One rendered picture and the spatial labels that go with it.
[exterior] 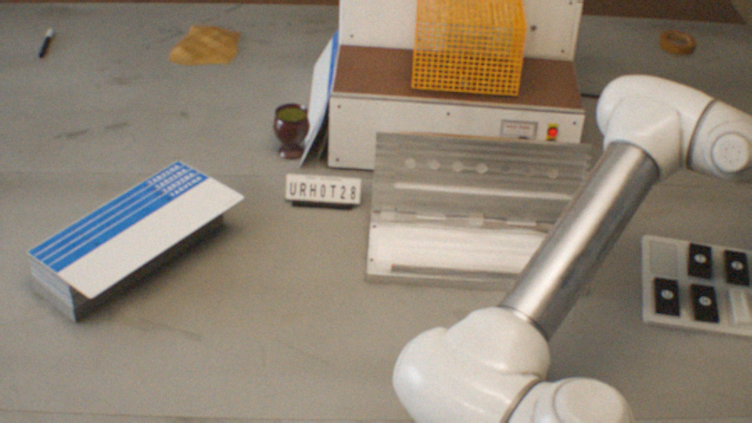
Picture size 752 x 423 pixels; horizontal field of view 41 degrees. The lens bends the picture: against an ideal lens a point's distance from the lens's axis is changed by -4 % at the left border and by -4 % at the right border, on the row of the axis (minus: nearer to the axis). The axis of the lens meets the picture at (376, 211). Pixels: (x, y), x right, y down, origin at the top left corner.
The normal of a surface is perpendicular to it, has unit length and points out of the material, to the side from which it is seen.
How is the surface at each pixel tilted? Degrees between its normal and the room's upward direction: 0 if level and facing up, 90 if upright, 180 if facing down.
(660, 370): 0
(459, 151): 79
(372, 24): 90
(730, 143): 70
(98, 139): 0
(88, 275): 0
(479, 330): 20
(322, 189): 65
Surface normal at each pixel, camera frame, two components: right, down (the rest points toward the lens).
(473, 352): -0.21, -0.63
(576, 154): -0.04, 0.45
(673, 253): 0.04, -0.79
